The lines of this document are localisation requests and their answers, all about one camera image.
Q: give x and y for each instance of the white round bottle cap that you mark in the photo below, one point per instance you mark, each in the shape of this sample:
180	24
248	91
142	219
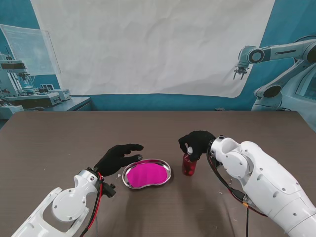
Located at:
189	150

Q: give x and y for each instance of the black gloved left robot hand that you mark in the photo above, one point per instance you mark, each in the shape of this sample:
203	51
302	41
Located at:
111	160

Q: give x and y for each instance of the white wrinkled backdrop sheet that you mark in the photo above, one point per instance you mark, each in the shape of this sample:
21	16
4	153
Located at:
148	49

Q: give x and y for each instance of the magenta tray liner pad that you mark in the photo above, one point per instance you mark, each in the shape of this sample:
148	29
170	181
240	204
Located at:
148	175

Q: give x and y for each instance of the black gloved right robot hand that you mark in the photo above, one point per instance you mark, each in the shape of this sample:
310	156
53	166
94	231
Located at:
197	143

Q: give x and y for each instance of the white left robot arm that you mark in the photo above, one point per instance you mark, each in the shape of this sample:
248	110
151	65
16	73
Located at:
64	207

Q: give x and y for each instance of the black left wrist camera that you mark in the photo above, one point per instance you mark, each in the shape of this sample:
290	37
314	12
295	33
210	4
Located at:
108	190

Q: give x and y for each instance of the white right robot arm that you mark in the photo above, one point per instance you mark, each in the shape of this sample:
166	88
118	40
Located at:
259	177

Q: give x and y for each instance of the steel kidney-shaped tray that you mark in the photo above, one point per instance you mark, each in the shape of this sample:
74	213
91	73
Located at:
168	169

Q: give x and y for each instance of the red transparent sample bottle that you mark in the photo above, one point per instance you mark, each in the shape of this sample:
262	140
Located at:
188	168

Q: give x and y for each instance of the blue lab print banner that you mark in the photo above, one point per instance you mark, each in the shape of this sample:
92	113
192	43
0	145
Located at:
14	14

